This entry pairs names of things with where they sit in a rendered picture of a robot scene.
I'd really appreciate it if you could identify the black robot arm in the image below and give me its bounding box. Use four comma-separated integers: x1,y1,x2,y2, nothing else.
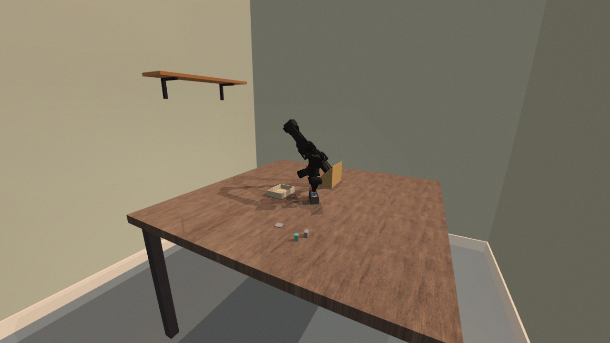
283,119,331,178

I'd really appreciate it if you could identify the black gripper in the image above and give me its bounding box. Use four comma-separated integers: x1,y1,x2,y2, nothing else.
308,164,322,192

